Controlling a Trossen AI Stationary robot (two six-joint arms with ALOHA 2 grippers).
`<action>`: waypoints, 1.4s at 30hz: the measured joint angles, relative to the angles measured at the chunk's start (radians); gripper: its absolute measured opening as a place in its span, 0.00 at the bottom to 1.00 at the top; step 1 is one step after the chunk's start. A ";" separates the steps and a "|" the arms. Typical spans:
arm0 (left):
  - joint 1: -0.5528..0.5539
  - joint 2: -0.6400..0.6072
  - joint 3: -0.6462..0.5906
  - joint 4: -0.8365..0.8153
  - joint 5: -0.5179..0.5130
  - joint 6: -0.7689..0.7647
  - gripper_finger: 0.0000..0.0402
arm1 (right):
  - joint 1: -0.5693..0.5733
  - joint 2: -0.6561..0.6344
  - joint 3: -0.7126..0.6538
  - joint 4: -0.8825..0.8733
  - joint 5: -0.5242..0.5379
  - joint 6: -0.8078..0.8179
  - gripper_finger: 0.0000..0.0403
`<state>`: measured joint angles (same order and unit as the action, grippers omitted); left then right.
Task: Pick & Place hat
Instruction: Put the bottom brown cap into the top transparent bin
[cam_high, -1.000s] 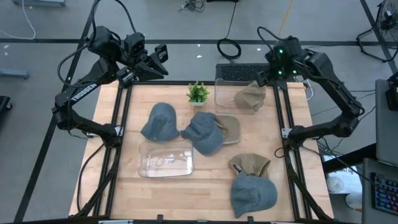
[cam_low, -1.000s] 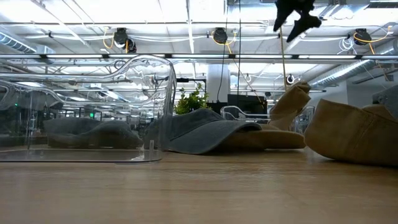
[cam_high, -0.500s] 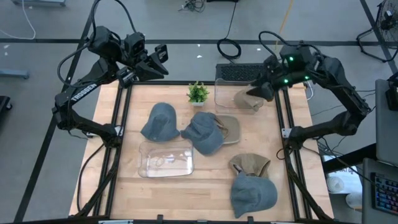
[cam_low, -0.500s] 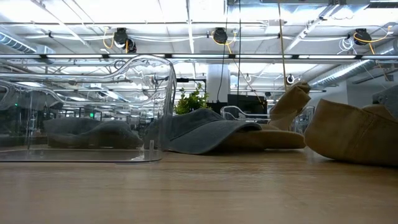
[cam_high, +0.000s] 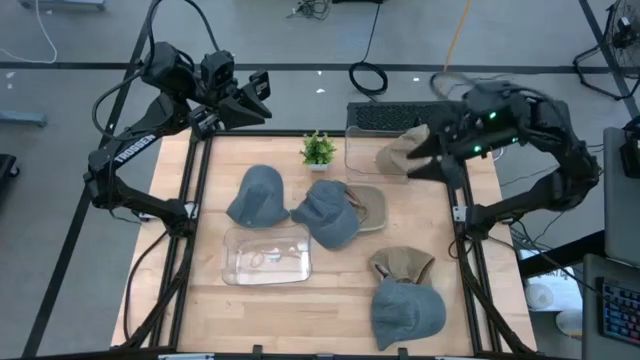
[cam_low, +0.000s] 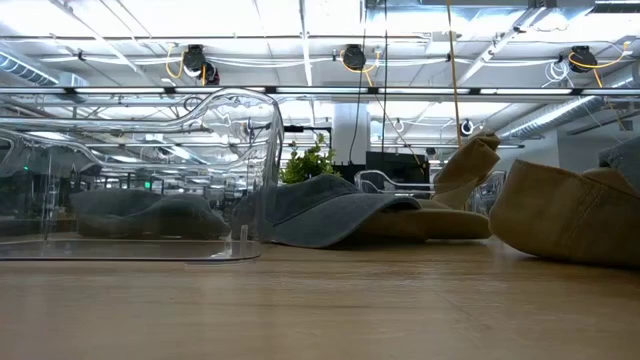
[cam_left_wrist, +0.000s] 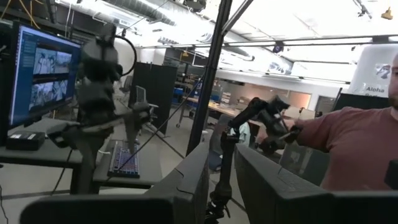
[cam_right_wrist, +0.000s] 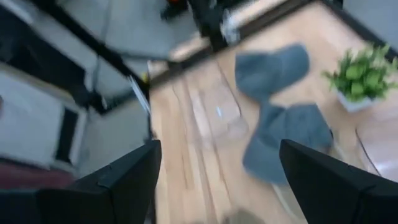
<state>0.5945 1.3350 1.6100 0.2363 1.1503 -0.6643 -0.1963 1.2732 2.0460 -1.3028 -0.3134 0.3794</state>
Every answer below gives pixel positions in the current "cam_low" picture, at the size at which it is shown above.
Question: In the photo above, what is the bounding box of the grey baseball cap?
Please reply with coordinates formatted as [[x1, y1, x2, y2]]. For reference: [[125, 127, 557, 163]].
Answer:
[[69, 187, 233, 241], [232, 173, 423, 250]]

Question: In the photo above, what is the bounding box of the large clear plastic bin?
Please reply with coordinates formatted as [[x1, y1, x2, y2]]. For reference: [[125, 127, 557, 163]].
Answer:
[[0, 87, 285, 265]]

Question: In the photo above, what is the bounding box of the green plant in white pot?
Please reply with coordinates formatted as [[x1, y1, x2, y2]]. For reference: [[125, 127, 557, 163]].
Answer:
[[278, 133, 341, 185]]

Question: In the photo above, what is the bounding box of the black cabinet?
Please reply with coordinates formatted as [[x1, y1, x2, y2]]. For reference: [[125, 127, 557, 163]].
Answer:
[[331, 162, 367, 184]]

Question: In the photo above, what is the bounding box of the small clear plastic bin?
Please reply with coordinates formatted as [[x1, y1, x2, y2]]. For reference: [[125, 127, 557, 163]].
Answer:
[[353, 169, 508, 215]]

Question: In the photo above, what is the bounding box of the white building column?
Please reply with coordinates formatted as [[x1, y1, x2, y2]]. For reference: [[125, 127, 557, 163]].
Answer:
[[332, 102, 372, 166]]

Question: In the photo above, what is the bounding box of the black bent pipe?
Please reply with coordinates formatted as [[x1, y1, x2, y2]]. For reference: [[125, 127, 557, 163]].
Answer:
[[283, 124, 334, 151]]

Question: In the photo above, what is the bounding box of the black display panel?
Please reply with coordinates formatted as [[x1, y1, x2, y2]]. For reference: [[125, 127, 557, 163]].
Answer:
[[364, 151, 432, 185]]

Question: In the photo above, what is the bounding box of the black hanging cable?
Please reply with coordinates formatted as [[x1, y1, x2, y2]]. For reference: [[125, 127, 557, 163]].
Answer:
[[381, 0, 390, 157], [348, 0, 369, 165]]

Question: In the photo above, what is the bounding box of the black ceiling cable reel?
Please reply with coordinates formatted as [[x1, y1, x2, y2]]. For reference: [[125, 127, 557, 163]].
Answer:
[[341, 43, 368, 72], [569, 44, 594, 74], [181, 43, 222, 87]]

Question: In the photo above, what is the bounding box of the yellow hanging cord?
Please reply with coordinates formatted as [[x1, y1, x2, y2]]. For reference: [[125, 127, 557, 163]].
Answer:
[[445, 0, 464, 150]]

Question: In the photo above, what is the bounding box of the silver ribbed air duct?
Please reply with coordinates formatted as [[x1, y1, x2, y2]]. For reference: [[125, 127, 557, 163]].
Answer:
[[497, 93, 640, 143]]

